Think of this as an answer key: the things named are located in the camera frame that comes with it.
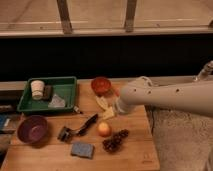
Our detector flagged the red yellow apple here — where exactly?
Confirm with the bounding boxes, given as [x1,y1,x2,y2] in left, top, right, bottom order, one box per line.
[98,122,112,137]

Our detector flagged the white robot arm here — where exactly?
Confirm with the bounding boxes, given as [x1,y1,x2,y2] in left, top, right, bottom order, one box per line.
[114,60,213,117]

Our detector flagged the red bowl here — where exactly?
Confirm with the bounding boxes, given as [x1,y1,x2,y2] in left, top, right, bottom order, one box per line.
[91,77,111,95]

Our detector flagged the purple bowl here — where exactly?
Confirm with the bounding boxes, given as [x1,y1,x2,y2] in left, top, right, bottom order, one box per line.
[17,115,48,144]

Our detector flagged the yellow banana piece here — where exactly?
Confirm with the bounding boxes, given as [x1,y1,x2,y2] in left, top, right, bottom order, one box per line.
[96,97,108,110]

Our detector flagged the yellow cheese wedge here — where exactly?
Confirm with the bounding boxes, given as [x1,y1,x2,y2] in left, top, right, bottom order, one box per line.
[102,107,115,120]

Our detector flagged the clear plastic bag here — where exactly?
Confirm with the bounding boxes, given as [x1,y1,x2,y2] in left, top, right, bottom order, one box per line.
[48,94,66,108]

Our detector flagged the dark block in tray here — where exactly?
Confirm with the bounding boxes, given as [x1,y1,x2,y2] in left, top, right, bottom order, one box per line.
[43,85,53,101]

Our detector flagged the dark grape bunch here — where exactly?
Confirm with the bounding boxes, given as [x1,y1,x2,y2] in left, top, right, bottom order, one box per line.
[102,129,129,153]

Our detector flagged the green plastic tray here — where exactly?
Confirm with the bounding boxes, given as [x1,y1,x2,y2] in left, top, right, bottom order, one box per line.
[17,76,77,114]

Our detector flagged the black dish brush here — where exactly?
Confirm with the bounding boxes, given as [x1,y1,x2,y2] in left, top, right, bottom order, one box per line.
[57,114,99,142]

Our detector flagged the blue sponge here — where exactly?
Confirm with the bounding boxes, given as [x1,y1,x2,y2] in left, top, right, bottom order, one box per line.
[71,142,94,159]

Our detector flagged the white paper cup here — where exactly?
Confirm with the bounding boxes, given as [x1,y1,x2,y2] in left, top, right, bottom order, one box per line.
[31,80,45,100]

